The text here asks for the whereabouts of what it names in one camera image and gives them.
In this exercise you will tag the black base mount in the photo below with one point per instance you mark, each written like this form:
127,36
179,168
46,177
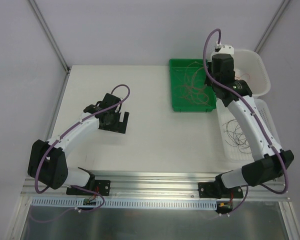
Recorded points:
100,186
211,190

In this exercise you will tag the white perforated basket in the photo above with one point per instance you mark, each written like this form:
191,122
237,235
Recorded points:
235,144

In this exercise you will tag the aluminium corner post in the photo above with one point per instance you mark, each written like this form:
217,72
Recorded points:
49,35
272,25

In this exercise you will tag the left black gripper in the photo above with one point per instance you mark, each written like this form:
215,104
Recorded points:
118,124

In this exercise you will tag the white plastic tub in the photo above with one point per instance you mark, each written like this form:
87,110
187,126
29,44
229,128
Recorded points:
248,66

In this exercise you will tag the right aluminium corner post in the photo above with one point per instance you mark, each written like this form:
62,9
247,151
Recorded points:
272,25

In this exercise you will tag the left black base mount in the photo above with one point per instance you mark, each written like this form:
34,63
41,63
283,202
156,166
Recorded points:
100,186

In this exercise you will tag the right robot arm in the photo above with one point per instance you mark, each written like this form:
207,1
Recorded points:
270,161

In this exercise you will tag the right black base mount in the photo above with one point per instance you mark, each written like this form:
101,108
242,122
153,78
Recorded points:
211,190

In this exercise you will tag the aluminium rail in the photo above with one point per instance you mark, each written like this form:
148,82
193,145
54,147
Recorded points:
156,185

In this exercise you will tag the green plastic tray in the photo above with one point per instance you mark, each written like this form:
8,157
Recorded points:
187,83

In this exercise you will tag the white slotted cable duct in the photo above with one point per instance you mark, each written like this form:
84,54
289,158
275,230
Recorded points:
123,203

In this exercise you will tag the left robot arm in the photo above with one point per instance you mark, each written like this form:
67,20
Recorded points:
48,159

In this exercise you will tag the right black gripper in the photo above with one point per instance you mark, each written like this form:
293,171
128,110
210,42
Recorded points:
209,73

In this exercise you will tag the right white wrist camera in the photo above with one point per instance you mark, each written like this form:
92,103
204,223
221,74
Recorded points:
220,48

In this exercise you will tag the left aluminium corner post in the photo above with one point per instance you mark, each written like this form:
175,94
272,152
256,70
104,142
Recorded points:
49,35

